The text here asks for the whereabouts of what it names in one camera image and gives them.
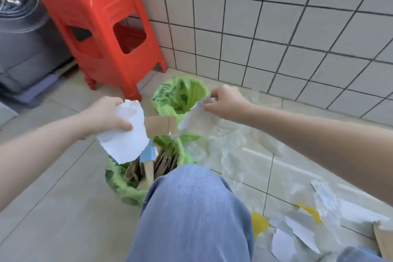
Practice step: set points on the brown cardboard pieces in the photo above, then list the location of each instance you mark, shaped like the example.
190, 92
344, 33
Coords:
159, 126

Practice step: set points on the purple washing machine stand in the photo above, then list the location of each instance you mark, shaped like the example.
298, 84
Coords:
37, 90

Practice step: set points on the red plastic stool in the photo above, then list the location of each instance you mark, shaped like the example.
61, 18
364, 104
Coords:
92, 0

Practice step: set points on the clear plastic film scraps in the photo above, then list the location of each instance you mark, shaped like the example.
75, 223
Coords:
245, 148

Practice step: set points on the person's right hand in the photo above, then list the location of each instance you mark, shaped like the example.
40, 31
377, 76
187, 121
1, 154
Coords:
228, 102

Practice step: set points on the grey washing machine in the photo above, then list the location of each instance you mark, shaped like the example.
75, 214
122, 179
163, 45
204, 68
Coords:
24, 40

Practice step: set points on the person's leg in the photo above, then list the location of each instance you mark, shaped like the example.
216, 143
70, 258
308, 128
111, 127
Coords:
190, 215
356, 255

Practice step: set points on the person's left leg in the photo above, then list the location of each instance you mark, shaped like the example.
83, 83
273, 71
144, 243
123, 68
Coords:
190, 215

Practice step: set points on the yellow foam net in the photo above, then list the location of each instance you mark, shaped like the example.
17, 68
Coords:
311, 213
259, 223

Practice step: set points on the person's left forearm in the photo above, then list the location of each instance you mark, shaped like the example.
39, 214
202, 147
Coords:
37, 154

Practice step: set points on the long cardboard box strip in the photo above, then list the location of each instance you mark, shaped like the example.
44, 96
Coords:
383, 240

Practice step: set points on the person's left hand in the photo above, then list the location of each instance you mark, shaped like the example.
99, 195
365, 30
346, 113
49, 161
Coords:
104, 114

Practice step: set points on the person's right forearm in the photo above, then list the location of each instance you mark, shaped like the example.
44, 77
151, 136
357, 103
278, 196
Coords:
322, 148

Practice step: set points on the person's right leg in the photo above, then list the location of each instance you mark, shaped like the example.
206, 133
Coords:
356, 255

